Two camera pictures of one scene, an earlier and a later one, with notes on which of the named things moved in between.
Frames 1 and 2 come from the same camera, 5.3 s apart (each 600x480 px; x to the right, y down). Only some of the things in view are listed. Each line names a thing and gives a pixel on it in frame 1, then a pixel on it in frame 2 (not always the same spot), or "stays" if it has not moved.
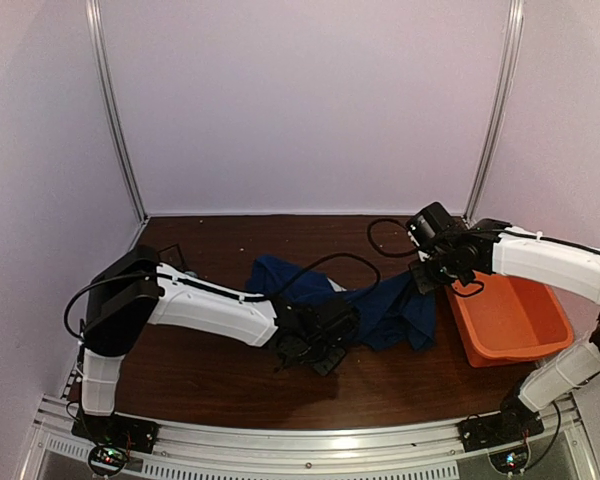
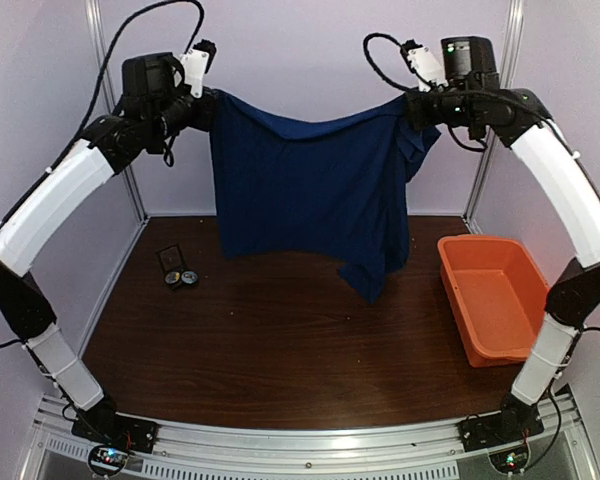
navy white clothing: x=390 y=313 to x=335 y=190
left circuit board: x=107 y=459 stays
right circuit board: x=510 y=461 stays
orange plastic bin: x=508 y=319 stays
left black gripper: x=326 y=366 to x=203 y=120
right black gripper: x=423 y=283 to x=418 y=118
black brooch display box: x=172 y=255 stays
